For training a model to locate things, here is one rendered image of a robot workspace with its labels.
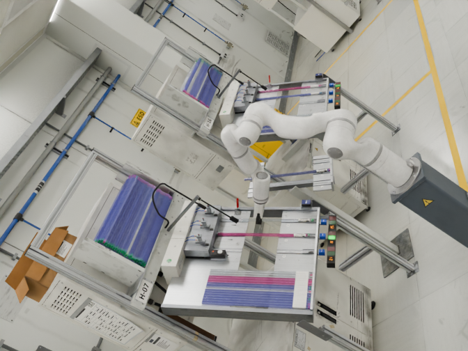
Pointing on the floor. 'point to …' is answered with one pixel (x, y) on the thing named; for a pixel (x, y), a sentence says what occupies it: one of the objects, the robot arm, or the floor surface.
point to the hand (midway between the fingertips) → (258, 219)
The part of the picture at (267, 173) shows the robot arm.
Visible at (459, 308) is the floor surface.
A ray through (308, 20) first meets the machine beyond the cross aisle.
